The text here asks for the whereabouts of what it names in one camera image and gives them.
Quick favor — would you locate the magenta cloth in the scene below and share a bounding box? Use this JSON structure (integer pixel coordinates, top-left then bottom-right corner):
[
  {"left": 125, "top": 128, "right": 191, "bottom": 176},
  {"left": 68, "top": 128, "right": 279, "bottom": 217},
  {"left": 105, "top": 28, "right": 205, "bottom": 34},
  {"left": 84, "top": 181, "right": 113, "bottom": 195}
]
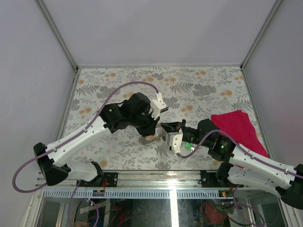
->
[{"left": 211, "top": 110, "right": 269, "bottom": 157}]

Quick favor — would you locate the grey slotted cable duct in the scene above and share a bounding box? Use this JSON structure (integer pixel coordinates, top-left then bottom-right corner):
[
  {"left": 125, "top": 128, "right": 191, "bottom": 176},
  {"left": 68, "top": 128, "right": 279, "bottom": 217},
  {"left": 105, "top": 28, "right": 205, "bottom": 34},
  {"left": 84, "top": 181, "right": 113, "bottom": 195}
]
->
[{"left": 44, "top": 189, "right": 220, "bottom": 199}]

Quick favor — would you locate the large metal keyring with keys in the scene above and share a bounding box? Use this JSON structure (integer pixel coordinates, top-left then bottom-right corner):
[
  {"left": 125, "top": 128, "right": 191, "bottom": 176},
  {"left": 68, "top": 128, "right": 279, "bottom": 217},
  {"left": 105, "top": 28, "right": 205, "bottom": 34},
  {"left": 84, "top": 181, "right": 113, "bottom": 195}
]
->
[{"left": 138, "top": 123, "right": 166, "bottom": 145}]

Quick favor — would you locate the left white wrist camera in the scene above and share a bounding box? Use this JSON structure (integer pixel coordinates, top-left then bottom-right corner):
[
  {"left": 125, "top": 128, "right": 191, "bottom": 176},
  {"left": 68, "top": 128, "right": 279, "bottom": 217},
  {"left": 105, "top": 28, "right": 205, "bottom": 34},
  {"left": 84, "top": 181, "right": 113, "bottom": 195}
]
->
[{"left": 151, "top": 93, "right": 169, "bottom": 119}]

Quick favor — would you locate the floral table mat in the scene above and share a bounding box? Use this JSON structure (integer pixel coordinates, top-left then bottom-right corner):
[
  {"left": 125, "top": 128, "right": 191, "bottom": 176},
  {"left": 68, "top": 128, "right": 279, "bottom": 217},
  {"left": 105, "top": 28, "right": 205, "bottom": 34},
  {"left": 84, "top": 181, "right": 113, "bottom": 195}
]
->
[{"left": 64, "top": 67, "right": 264, "bottom": 170}]

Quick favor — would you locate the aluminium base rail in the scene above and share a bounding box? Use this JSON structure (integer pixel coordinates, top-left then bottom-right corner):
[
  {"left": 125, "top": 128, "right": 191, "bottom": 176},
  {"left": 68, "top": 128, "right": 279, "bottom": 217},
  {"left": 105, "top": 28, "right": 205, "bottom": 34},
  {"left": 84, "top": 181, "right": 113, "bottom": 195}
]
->
[{"left": 35, "top": 169, "right": 290, "bottom": 190}]

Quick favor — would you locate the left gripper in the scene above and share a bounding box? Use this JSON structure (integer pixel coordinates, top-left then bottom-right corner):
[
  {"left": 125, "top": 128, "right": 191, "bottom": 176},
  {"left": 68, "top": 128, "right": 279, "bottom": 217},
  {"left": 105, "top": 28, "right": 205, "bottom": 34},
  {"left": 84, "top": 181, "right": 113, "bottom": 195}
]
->
[{"left": 130, "top": 108, "right": 161, "bottom": 138}]

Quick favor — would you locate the left aluminium frame post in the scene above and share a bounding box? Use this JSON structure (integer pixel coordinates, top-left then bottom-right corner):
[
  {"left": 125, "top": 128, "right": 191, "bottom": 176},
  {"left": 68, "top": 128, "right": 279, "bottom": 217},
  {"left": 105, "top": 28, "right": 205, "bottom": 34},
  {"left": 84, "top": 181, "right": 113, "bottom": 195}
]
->
[{"left": 35, "top": 0, "right": 79, "bottom": 71}]

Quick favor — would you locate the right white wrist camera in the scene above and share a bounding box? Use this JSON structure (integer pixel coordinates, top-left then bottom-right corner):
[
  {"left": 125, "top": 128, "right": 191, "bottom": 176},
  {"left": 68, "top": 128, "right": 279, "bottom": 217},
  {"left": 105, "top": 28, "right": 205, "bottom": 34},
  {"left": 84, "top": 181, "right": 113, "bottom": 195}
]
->
[{"left": 166, "top": 131, "right": 183, "bottom": 154}]

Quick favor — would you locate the key with green tag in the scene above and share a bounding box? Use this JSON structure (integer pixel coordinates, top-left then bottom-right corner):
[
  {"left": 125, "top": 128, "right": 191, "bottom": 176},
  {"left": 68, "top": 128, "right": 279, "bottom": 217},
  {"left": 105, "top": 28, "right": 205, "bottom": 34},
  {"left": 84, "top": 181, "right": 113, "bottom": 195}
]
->
[{"left": 184, "top": 142, "right": 195, "bottom": 152}]

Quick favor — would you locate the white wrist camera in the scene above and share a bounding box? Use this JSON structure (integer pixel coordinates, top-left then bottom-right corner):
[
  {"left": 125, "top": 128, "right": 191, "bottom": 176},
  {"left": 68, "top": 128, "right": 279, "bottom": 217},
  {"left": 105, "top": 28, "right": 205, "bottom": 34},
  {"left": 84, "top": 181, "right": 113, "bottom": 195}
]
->
[
  {"left": 151, "top": 93, "right": 169, "bottom": 119},
  {"left": 166, "top": 131, "right": 183, "bottom": 154}
]

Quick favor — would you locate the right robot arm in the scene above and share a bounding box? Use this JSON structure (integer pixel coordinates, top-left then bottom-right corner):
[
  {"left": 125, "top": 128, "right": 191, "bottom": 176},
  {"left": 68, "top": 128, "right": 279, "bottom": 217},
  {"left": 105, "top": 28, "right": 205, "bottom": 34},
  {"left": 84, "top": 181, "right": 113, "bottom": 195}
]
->
[{"left": 161, "top": 119, "right": 303, "bottom": 210}]

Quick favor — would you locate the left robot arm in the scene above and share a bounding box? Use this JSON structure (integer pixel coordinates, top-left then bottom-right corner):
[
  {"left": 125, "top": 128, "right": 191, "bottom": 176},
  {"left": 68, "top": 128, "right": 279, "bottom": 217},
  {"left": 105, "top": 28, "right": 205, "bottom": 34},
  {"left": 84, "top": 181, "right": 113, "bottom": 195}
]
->
[{"left": 34, "top": 92, "right": 166, "bottom": 187}]

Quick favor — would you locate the right aluminium frame post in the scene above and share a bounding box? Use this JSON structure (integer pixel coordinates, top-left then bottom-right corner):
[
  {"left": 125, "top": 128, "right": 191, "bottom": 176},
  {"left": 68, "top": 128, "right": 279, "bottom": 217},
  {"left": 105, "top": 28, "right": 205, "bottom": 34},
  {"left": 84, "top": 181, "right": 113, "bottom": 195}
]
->
[{"left": 240, "top": 0, "right": 284, "bottom": 70}]

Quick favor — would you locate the aluminium frame post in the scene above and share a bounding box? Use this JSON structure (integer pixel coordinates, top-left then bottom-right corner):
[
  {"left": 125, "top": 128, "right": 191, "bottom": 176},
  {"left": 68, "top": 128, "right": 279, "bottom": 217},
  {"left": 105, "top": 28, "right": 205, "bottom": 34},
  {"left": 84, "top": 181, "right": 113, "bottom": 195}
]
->
[
  {"left": 35, "top": 0, "right": 79, "bottom": 71},
  {"left": 240, "top": 0, "right": 284, "bottom": 70}
]

